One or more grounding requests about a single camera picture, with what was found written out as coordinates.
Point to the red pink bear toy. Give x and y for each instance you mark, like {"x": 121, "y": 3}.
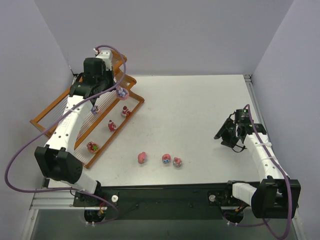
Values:
{"x": 112, "y": 126}

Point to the purple bunny pink ring toy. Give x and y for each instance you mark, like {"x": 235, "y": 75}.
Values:
{"x": 122, "y": 93}

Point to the orange tiered display shelf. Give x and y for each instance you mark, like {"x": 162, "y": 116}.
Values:
{"x": 110, "y": 114}

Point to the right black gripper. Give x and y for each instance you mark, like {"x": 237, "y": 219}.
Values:
{"x": 225, "y": 132}

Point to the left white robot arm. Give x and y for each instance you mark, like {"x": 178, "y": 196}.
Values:
{"x": 56, "y": 159}

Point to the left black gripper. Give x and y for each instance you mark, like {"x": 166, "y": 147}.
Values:
{"x": 105, "y": 75}

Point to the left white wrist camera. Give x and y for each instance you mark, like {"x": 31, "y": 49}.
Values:
{"x": 106, "y": 56}

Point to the pink toy blue glasses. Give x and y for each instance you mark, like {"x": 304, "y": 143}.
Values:
{"x": 166, "y": 158}

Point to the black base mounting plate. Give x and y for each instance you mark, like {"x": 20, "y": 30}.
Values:
{"x": 205, "y": 201}

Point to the purple bunny small toy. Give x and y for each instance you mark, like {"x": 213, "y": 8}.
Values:
{"x": 95, "y": 110}

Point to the pink toy clear base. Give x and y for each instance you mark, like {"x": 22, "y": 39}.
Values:
{"x": 177, "y": 162}

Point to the pink bear green clover toy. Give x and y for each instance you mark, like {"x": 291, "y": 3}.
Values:
{"x": 92, "y": 147}

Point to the red white cake toy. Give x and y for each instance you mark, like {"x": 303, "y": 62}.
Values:
{"x": 125, "y": 112}

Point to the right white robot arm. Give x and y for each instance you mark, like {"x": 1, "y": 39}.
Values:
{"x": 277, "y": 195}

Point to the pink blob toy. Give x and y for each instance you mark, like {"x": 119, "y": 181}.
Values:
{"x": 141, "y": 158}

